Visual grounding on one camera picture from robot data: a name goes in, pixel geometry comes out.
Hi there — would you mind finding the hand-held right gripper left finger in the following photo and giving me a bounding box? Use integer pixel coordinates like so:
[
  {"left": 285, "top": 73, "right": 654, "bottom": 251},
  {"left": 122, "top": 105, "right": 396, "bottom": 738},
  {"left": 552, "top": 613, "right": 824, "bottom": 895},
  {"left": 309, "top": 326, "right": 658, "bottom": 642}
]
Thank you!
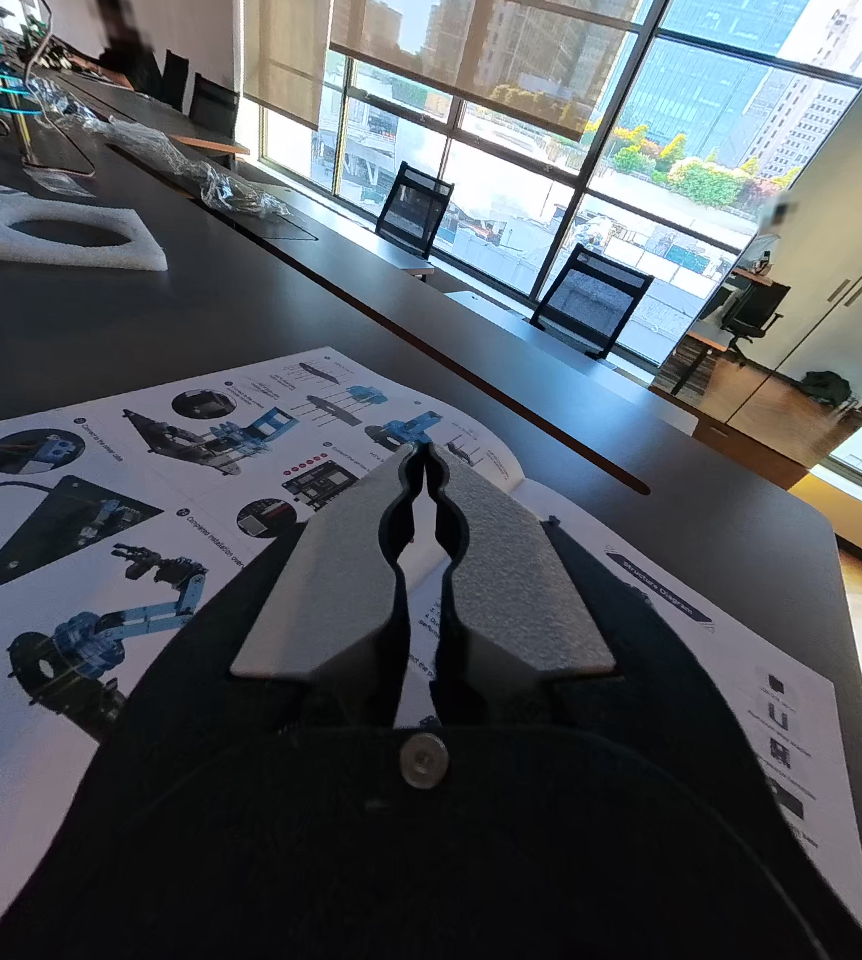
[{"left": 230, "top": 442, "right": 432, "bottom": 729}]

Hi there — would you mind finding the beige roller blind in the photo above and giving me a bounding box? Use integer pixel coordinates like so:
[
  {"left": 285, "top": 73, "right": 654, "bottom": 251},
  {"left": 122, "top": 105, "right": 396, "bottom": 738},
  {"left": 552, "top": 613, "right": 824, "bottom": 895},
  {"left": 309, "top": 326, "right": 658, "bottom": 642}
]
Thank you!
[
  {"left": 243, "top": 0, "right": 332, "bottom": 130},
  {"left": 329, "top": 0, "right": 643, "bottom": 141}
]

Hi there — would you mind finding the dark green backpack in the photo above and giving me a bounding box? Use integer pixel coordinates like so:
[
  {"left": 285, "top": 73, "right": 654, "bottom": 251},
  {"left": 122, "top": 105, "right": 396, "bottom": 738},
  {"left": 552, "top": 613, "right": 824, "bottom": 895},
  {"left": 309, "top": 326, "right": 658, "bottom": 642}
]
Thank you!
[{"left": 802, "top": 369, "right": 852, "bottom": 406}]

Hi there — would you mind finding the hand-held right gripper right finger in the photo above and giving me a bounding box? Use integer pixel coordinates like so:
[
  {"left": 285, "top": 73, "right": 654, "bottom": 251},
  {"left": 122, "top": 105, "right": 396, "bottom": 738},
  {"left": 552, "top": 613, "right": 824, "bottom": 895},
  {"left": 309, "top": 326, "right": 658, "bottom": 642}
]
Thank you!
[{"left": 425, "top": 442, "right": 618, "bottom": 726}]

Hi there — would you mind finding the dark desk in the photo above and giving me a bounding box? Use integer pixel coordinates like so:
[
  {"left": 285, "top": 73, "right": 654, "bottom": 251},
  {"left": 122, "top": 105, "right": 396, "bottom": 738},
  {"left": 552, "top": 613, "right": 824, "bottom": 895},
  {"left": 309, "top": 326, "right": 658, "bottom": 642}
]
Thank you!
[{"left": 0, "top": 67, "right": 862, "bottom": 960}]

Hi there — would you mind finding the black swivel chair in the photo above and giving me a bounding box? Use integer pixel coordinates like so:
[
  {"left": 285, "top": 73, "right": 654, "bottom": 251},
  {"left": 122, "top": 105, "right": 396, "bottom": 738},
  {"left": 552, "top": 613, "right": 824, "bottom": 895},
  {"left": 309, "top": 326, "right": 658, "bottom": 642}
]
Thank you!
[{"left": 722, "top": 281, "right": 790, "bottom": 365}]

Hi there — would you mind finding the black mesh office chair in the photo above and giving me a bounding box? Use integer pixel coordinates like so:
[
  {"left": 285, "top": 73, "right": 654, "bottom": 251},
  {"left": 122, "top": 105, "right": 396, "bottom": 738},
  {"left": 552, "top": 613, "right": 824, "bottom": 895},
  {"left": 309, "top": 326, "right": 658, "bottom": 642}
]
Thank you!
[
  {"left": 375, "top": 161, "right": 456, "bottom": 260},
  {"left": 530, "top": 243, "right": 655, "bottom": 361}
]

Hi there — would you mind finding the long crumpled clear plastic wrap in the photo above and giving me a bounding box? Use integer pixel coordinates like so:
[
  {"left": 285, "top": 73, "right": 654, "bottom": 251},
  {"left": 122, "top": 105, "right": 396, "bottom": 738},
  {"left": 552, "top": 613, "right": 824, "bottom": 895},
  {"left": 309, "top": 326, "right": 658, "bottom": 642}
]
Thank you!
[{"left": 26, "top": 75, "right": 293, "bottom": 220}]

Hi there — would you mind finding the grey side desk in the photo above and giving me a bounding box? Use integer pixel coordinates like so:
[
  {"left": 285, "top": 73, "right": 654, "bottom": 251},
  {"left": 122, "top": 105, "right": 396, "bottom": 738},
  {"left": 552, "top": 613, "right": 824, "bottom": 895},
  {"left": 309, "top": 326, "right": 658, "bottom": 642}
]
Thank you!
[{"left": 442, "top": 288, "right": 702, "bottom": 438}]

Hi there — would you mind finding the tall white cabinet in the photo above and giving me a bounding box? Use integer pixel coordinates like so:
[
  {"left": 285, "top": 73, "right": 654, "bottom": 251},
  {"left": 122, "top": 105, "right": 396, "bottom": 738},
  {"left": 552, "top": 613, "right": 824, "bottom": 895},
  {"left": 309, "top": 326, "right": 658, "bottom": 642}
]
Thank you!
[{"left": 652, "top": 75, "right": 862, "bottom": 489}]

